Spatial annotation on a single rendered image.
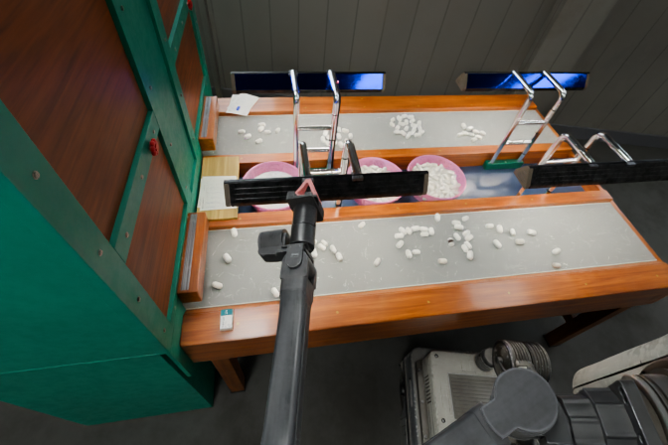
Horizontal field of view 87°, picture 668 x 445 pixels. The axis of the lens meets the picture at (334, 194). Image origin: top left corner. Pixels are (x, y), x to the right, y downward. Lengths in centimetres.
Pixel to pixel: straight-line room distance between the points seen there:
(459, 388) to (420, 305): 40
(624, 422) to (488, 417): 16
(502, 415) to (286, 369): 33
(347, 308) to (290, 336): 54
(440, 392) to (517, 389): 93
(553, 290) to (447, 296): 40
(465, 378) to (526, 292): 40
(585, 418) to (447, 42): 255
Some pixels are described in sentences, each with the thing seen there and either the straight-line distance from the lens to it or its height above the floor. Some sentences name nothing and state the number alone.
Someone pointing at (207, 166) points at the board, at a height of 78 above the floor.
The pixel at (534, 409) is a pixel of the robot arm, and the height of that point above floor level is 137.
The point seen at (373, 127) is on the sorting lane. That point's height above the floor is 74.
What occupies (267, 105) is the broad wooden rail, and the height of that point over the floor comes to 76.
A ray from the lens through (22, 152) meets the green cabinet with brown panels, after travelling 58.
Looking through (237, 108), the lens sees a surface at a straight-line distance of 185.
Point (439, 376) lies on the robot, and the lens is 153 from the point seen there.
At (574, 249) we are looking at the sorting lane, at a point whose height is 74.
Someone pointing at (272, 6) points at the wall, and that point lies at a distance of 276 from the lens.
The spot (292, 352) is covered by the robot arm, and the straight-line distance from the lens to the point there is 68.
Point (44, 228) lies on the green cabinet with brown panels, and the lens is 63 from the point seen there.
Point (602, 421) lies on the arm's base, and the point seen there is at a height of 139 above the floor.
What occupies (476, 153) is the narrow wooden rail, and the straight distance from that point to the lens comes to 185.
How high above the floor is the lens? 188
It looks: 50 degrees down
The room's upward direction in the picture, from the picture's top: 8 degrees clockwise
